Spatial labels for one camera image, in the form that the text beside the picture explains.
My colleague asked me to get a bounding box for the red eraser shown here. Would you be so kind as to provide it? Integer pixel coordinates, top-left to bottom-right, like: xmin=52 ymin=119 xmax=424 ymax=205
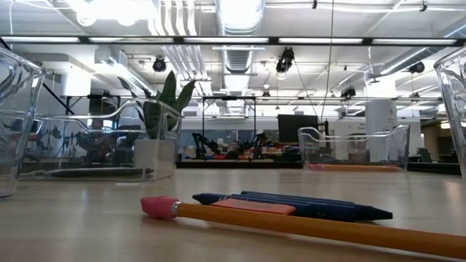
xmin=210 ymin=198 xmax=297 ymax=216

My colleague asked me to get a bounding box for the black aluminium table frame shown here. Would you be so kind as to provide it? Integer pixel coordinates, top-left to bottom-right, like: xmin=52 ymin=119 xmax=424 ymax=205
xmin=21 ymin=159 xmax=462 ymax=175

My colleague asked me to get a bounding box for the black rig frame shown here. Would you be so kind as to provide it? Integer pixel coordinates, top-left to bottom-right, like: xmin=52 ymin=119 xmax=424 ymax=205
xmin=201 ymin=95 xmax=258 ymax=146

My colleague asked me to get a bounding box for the person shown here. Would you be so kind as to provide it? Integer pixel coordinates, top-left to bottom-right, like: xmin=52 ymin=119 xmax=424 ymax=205
xmin=224 ymin=140 xmax=242 ymax=160
xmin=85 ymin=119 xmax=110 ymax=164

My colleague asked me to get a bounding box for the silver ceiling duct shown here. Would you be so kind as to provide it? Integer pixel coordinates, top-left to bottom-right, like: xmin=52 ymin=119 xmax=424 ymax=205
xmin=216 ymin=0 xmax=266 ymax=74

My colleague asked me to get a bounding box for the yellow pencil pink eraser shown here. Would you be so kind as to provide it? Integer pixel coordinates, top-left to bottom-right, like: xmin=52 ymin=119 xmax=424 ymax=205
xmin=140 ymin=195 xmax=466 ymax=260
xmin=307 ymin=163 xmax=400 ymax=173

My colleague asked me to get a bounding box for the white pillar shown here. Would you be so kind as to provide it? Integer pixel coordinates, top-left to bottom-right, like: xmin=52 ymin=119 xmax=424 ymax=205
xmin=365 ymin=100 xmax=398 ymax=163

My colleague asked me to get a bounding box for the blue crayon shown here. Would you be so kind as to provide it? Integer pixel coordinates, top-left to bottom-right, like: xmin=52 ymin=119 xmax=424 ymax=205
xmin=225 ymin=194 xmax=365 ymax=211
xmin=191 ymin=192 xmax=394 ymax=223
xmin=240 ymin=190 xmax=360 ymax=207

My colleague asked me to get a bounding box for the black monitor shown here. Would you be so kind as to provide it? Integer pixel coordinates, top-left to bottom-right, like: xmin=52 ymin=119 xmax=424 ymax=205
xmin=277 ymin=114 xmax=320 ymax=148

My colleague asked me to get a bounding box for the green plant white pot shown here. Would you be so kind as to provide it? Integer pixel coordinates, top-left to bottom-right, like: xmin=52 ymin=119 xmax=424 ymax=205
xmin=116 ymin=70 xmax=197 ymax=180

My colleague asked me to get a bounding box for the clear plastic bin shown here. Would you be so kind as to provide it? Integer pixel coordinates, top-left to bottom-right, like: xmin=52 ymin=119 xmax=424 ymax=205
xmin=433 ymin=45 xmax=466 ymax=179
xmin=20 ymin=97 xmax=183 ymax=183
xmin=0 ymin=46 xmax=47 ymax=199
xmin=297 ymin=124 xmax=411 ymax=172

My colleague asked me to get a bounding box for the thin black cable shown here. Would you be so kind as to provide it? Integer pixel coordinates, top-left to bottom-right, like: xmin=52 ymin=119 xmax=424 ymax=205
xmin=0 ymin=37 xmax=76 ymax=116

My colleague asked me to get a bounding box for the black ceiling light track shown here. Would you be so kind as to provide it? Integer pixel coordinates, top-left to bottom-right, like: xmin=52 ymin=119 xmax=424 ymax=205
xmin=0 ymin=35 xmax=466 ymax=47

